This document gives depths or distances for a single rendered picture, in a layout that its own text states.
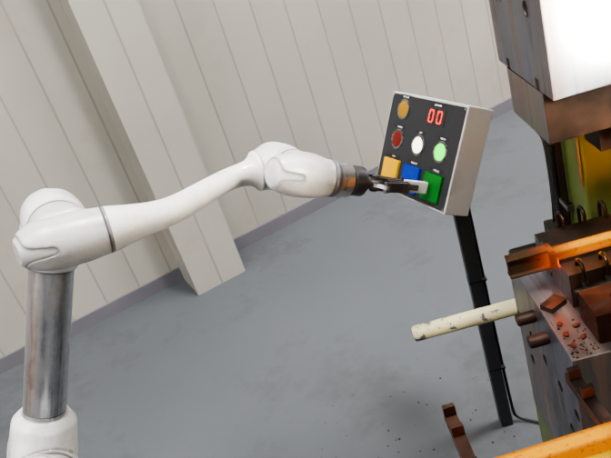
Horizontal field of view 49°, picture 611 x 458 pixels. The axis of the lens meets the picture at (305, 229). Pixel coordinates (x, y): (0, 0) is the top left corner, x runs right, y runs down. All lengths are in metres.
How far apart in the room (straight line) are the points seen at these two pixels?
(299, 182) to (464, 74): 3.32
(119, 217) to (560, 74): 0.88
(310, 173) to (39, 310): 0.69
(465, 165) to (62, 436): 1.19
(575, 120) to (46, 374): 1.25
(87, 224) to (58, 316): 0.31
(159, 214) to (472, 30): 3.58
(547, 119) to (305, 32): 2.95
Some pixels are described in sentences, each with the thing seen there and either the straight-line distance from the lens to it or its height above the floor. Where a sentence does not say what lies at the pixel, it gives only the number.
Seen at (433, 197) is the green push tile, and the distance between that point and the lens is 1.78.
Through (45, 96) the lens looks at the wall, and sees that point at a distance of 3.67.
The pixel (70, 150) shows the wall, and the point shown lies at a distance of 3.73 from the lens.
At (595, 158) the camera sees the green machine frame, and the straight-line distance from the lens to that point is 1.60.
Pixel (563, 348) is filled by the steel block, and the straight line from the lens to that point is 1.34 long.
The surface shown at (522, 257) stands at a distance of 1.41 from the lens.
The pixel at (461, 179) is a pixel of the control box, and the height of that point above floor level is 1.03.
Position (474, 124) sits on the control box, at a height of 1.15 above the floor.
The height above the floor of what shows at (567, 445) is 0.99.
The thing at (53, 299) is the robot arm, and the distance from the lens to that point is 1.62.
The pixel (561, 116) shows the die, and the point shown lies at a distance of 1.24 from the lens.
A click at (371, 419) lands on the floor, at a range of 2.63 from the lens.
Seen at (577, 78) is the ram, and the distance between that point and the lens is 1.18.
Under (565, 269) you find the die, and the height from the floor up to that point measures 0.99.
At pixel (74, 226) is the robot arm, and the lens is 1.41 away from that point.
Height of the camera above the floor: 1.78
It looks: 26 degrees down
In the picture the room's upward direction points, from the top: 19 degrees counter-clockwise
